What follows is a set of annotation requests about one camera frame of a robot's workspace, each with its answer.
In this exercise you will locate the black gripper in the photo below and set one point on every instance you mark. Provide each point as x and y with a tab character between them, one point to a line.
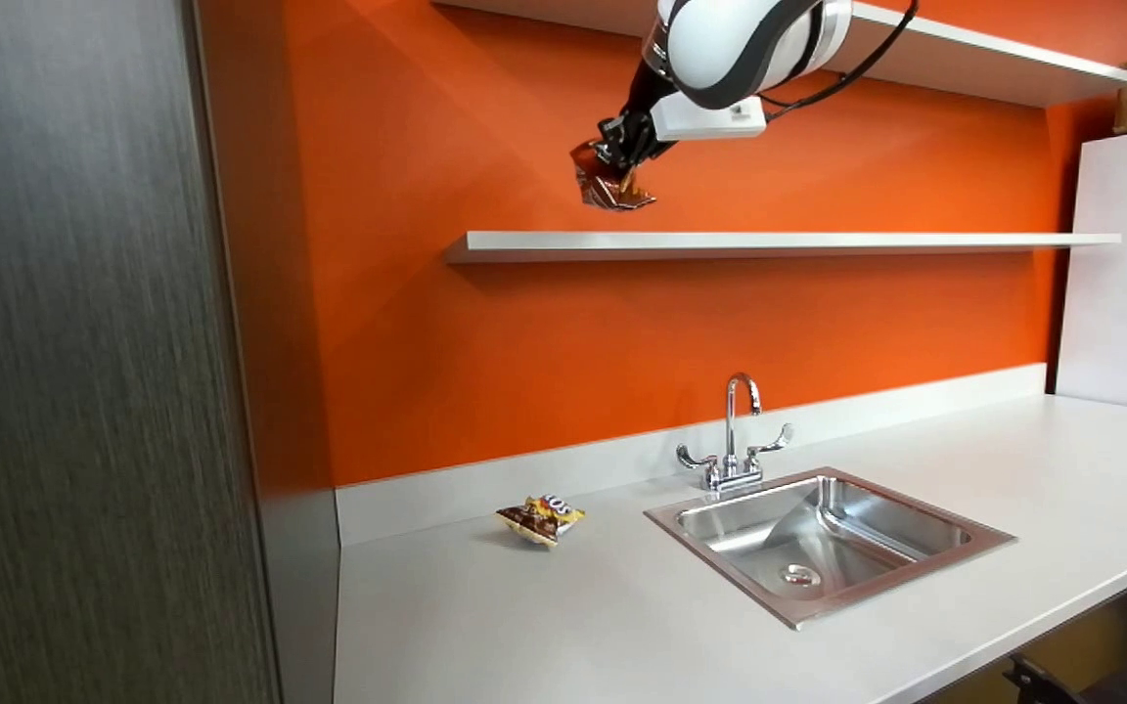
645	115

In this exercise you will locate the orange chips packet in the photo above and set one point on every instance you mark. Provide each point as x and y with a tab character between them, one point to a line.
604	190

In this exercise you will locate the small yellow snack packet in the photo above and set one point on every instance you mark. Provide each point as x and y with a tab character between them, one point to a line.
541	517

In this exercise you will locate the stainless steel sink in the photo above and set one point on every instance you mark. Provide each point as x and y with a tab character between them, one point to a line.
852	550

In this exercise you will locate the chrome faucet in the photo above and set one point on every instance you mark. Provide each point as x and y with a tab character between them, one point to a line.
735	453

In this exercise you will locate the dark grey wood cabinet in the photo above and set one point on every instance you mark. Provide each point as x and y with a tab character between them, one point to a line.
81	367

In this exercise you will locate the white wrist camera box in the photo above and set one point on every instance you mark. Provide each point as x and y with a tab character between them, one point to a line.
714	118

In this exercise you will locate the thin white wall shelf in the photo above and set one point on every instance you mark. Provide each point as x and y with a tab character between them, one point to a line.
723	245

